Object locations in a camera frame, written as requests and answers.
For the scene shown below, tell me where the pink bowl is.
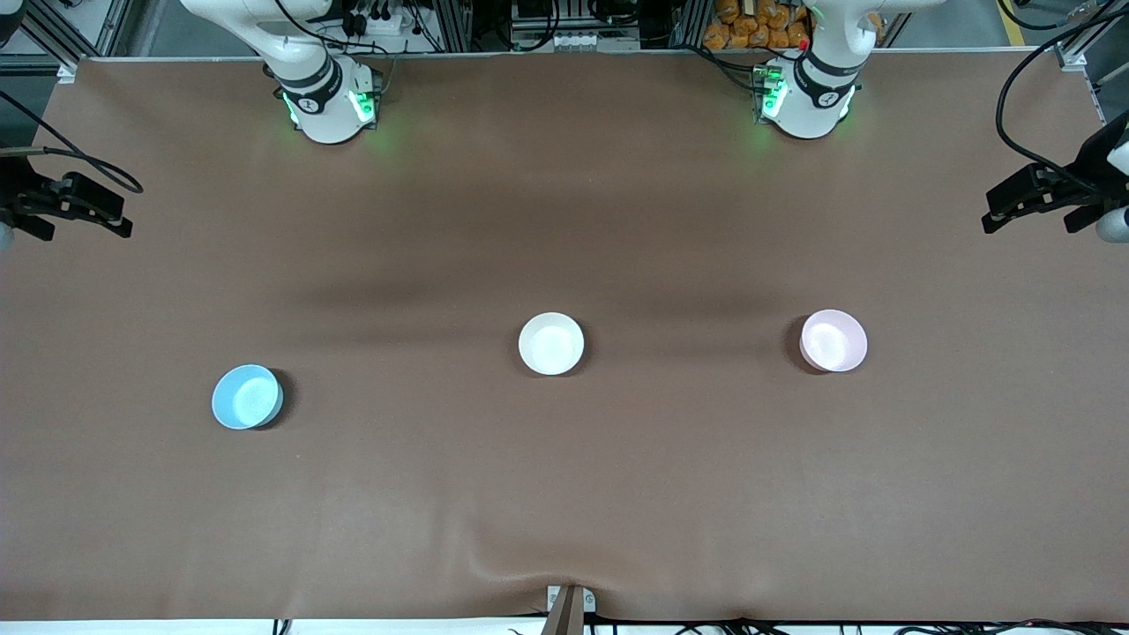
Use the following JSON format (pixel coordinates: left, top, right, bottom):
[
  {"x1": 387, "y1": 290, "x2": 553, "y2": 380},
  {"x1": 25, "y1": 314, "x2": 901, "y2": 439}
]
[{"x1": 799, "y1": 309, "x2": 869, "y2": 373}]

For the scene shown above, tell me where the grey electronics box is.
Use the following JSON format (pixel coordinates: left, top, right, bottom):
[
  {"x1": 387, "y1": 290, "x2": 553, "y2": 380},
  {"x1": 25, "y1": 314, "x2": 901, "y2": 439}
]
[{"x1": 512, "y1": 0, "x2": 641, "y2": 52}]

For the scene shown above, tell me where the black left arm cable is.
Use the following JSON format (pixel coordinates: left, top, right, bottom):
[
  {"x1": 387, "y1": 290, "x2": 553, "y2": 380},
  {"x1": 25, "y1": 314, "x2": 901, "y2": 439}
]
[{"x1": 995, "y1": 4, "x2": 1129, "y2": 191}]

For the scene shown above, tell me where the black base cable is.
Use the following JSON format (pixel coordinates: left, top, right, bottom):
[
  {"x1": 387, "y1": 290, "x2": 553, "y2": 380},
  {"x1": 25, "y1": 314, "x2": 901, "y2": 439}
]
[{"x1": 688, "y1": 44, "x2": 761, "y2": 94}]

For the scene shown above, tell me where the brown support bar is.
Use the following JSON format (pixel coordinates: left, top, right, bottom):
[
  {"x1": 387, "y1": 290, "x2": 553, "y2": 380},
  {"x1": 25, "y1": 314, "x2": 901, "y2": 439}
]
[{"x1": 541, "y1": 586, "x2": 586, "y2": 635}]

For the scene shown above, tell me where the brown table cloth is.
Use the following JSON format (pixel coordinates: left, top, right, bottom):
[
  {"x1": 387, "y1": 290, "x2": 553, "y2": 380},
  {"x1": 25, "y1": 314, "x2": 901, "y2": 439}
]
[{"x1": 0, "y1": 51, "x2": 1129, "y2": 623}]

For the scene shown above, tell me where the white power strip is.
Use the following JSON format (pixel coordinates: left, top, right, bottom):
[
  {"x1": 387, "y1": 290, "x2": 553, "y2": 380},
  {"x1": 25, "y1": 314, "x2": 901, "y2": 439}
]
[{"x1": 347, "y1": 7, "x2": 404, "y2": 38}]

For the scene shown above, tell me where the grey metal bracket plate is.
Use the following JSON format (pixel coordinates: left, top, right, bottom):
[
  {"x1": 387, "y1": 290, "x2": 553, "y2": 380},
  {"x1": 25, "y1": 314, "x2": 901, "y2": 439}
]
[{"x1": 546, "y1": 584, "x2": 597, "y2": 615}]

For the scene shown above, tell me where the bag of orange items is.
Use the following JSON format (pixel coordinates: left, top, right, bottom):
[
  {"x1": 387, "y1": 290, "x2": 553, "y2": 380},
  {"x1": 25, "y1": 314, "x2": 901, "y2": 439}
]
[{"x1": 703, "y1": 0, "x2": 812, "y2": 51}]

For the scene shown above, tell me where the light blue bowl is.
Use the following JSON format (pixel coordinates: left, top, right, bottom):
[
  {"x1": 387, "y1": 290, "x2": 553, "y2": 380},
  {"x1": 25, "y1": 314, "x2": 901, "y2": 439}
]
[{"x1": 212, "y1": 364, "x2": 285, "y2": 431}]

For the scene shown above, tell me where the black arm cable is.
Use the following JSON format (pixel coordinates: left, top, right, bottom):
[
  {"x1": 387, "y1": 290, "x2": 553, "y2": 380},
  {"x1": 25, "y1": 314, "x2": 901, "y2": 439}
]
[
  {"x1": 0, "y1": 88, "x2": 145, "y2": 196},
  {"x1": 995, "y1": 4, "x2": 1129, "y2": 191}
]

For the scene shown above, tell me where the white bowl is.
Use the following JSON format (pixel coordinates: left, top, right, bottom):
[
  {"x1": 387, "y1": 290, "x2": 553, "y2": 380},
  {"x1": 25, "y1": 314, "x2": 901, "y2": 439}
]
[{"x1": 518, "y1": 312, "x2": 586, "y2": 377}]

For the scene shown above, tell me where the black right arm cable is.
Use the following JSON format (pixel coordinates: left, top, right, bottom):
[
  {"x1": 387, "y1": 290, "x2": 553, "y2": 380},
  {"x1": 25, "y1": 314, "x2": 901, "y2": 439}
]
[{"x1": 0, "y1": 88, "x2": 145, "y2": 196}]

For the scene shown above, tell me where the aluminium frame profile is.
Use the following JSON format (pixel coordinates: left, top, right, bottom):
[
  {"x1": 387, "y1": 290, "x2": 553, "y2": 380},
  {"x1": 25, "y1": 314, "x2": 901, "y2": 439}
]
[
  {"x1": 13, "y1": 0, "x2": 126, "y2": 70},
  {"x1": 434, "y1": 0, "x2": 475, "y2": 52},
  {"x1": 670, "y1": 0, "x2": 708, "y2": 50},
  {"x1": 1054, "y1": 0, "x2": 1129, "y2": 124}
]

